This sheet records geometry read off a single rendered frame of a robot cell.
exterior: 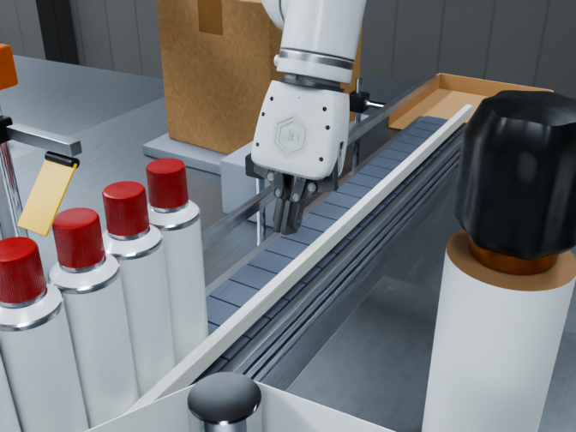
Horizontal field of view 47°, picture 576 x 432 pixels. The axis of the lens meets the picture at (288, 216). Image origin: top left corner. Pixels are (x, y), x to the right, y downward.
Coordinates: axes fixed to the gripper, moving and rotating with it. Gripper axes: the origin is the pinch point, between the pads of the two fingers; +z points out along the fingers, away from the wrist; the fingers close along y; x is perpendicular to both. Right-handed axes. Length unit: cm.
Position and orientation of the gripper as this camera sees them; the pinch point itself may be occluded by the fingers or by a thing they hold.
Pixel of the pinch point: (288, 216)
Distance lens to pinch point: 76.7
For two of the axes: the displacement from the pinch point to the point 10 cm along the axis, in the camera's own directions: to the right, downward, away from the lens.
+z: -1.8, 9.7, 1.9
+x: 4.9, -0.8, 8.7
